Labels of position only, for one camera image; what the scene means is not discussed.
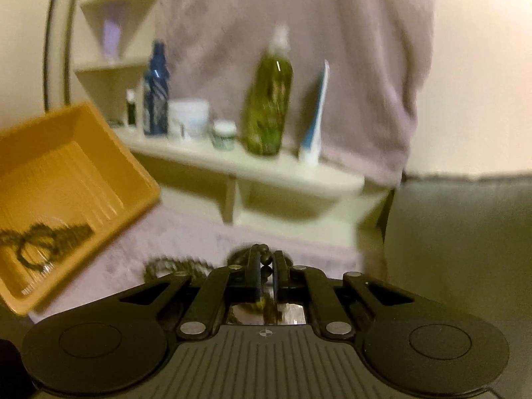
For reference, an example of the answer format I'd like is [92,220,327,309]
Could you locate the brown bead bracelet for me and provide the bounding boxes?
[142,256,216,286]

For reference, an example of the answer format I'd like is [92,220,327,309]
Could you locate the silver face wristwatch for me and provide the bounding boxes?
[225,243,309,327]

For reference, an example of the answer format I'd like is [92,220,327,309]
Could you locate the orange plastic tray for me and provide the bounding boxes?
[1,103,160,315]

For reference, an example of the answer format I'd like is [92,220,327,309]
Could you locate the dark bead necklace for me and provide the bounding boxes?
[0,221,95,273]

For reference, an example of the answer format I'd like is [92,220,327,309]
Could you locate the mauve towel on bed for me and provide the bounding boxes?
[29,206,364,323]

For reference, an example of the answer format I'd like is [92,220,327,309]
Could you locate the cream corner shelf unit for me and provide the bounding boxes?
[71,0,388,247]

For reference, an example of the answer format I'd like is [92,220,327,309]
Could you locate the blue white tube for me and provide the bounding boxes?
[299,60,330,167]

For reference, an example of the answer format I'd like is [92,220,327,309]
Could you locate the small green white jar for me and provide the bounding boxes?
[211,120,237,150]

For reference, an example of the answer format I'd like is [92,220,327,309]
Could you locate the grey green pillow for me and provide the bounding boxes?
[385,177,531,378]

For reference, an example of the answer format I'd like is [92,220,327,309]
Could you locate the white cream jar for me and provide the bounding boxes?
[168,99,210,141]

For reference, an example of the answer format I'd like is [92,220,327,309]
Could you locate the green olive spray bottle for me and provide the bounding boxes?
[243,24,293,157]

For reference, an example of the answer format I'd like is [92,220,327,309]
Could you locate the blue spray bottle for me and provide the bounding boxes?
[143,41,170,136]

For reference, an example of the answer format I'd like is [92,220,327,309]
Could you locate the black white lip balm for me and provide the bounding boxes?
[126,89,136,128]

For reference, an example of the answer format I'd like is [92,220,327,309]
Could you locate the mauve hanging towel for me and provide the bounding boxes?
[157,0,436,187]

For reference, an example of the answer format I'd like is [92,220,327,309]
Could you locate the lavender tube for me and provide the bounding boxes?
[103,17,122,60]

